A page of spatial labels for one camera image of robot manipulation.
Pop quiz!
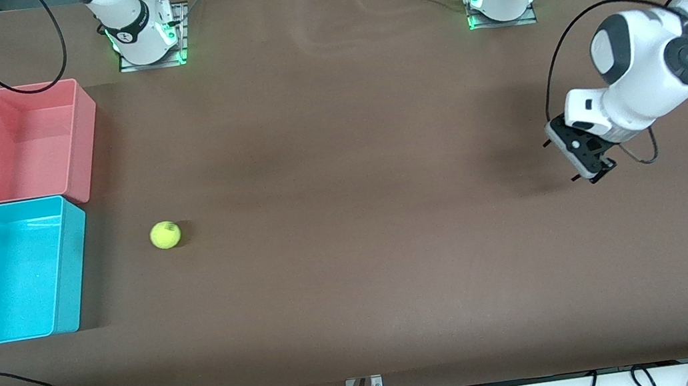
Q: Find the yellow-green tennis ball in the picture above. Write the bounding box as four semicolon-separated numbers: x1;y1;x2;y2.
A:
148;219;184;252

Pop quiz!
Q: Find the pink plastic bin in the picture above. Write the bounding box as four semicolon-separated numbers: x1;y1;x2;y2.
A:
0;75;111;216

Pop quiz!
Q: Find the blue plastic bin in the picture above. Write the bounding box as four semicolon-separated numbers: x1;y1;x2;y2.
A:
0;192;103;345

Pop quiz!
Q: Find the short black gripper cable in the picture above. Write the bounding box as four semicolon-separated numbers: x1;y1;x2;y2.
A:
615;126;660;168

